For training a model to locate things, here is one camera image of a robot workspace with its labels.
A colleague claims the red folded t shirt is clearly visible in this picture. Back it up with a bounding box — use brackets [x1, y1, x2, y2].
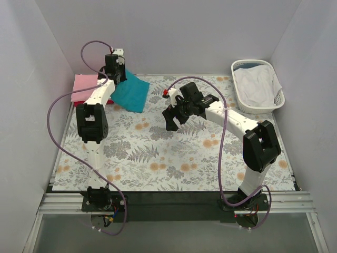
[73, 99, 114, 107]

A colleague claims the aluminium frame rail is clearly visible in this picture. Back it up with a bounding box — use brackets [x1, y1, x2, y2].
[24, 191, 329, 252]

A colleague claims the teal t shirt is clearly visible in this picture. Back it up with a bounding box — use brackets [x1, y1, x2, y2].
[110, 70, 150, 113]

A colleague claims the pink folded t shirt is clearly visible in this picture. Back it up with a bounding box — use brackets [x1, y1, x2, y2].
[71, 74, 98, 103]

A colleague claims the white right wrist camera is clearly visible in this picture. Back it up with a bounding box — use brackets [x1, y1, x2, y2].
[163, 88, 178, 107]

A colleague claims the white t shirt in basket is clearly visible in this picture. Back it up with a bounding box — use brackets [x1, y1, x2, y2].
[234, 65, 282, 108]

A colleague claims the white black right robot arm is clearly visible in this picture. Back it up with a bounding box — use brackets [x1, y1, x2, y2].
[163, 82, 281, 210]

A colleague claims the floral table mat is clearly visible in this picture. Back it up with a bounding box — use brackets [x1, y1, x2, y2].
[52, 76, 295, 191]

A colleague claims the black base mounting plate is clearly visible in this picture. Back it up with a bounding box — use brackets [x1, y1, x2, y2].
[81, 191, 269, 226]

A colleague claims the white laundry basket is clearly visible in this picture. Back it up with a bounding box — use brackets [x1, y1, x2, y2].
[231, 59, 285, 114]

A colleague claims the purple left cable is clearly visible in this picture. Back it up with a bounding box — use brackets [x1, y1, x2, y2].
[47, 41, 128, 236]

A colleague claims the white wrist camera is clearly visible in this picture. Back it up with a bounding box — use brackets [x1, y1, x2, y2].
[163, 88, 178, 107]
[111, 48, 125, 65]

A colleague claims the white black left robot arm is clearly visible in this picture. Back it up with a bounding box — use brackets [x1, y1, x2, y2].
[76, 50, 126, 211]

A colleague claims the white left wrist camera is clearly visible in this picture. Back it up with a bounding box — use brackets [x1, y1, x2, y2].
[111, 48, 125, 65]

